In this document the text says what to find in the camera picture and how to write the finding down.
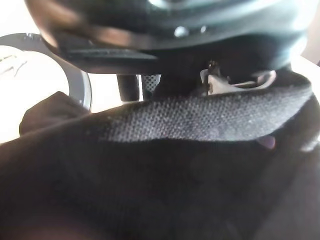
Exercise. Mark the black garment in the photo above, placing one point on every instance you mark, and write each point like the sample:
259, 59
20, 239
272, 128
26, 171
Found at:
150, 180

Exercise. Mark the round glass washing machine door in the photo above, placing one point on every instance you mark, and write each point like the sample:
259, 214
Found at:
80, 85

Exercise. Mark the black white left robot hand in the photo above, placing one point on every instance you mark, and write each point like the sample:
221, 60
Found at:
175, 25

